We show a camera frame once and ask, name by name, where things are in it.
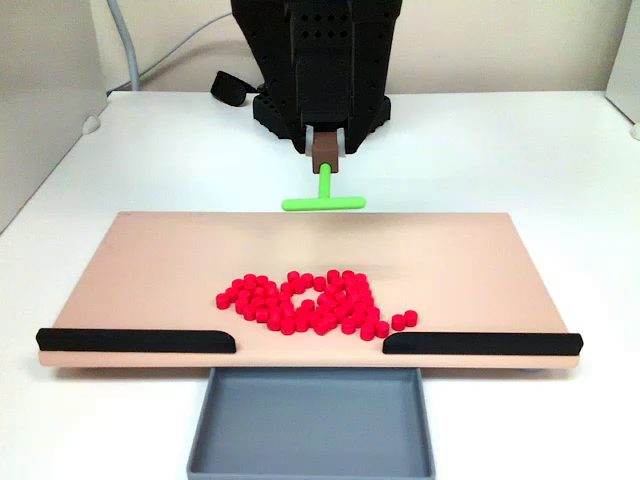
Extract green T-shaped pusher tool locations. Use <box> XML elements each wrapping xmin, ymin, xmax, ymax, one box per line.
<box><xmin>281</xmin><ymin>132</ymin><xmax>368</xmax><ymax>213</ymax></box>

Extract beige board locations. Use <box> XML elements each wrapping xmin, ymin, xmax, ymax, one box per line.
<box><xmin>37</xmin><ymin>210</ymin><xmax>584</xmax><ymax>372</ymax></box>

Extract white panel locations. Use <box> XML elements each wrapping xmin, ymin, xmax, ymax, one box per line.
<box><xmin>604</xmin><ymin>0</ymin><xmax>640</xmax><ymax>124</ymax></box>

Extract grey tray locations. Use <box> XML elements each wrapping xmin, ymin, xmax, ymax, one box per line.
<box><xmin>186</xmin><ymin>367</ymin><xmax>436</xmax><ymax>480</ymax></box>

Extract black strap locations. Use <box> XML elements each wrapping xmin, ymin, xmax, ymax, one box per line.
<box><xmin>209</xmin><ymin>70</ymin><xmax>261</xmax><ymax>107</ymax></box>

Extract white USB cable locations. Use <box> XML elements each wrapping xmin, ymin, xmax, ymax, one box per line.
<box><xmin>134</xmin><ymin>10</ymin><xmax>236</xmax><ymax>84</ymax></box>

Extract grey cable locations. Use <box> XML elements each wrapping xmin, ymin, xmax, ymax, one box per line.
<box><xmin>107</xmin><ymin>0</ymin><xmax>142</xmax><ymax>94</ymax></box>

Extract black edge rail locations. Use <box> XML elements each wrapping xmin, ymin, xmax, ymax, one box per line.
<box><xmin>35</xmin><ymin>327</ymin><xmax>237</xmax><ymax>355</ymax></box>
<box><xmin>382</xmin><ymin>332</ymin><xmax>584</xmax><ymax>357</ymax></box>

